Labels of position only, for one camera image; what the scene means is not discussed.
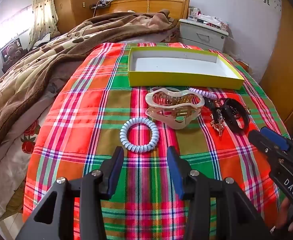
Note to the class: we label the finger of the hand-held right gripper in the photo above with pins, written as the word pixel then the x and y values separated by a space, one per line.
pixel 260 141
pixel 274 137

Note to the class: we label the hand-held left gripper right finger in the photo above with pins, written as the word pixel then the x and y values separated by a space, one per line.
pixel 175 172

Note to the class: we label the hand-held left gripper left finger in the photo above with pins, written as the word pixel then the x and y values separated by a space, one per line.
pixel 115 170

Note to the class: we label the black wristband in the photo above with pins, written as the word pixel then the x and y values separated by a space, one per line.
pixel 230 123

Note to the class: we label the clear hair claw clip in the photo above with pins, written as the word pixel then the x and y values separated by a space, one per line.
pixel 176 123

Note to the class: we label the yellow cardboard box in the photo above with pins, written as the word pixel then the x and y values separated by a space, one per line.
pixel 181 78

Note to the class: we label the person's right hand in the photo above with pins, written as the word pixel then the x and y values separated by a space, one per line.
pixel 285 212

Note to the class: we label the plaid cloth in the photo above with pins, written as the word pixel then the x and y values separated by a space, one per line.
pixel 86 105

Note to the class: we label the wooden door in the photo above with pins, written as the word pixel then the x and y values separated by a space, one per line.
pixel 286 67

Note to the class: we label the orange cardboard box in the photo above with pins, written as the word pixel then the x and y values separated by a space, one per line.
pixel 242 65

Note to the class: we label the white nightstand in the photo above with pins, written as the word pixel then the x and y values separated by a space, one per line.
pixel 204 35

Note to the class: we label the brown blanket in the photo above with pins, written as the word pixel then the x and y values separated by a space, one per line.
pixel 36 67

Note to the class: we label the pile of white bags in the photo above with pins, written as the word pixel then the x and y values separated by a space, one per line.
pixel 211 20

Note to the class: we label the clear glass cup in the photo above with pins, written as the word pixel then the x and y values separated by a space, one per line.
pixel 193 13

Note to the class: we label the teddy bear picture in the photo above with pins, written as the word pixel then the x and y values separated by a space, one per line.
pixel 11 50

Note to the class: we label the power strip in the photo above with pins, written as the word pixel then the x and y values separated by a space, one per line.
pixel 100 4

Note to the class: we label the spotted curtain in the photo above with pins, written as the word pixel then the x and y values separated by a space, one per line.
pixel 42 17

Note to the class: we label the wooden wardrobe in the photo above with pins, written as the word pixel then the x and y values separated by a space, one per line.
pixel 74 5

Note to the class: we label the window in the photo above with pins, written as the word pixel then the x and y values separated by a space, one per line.
pixel 6 30

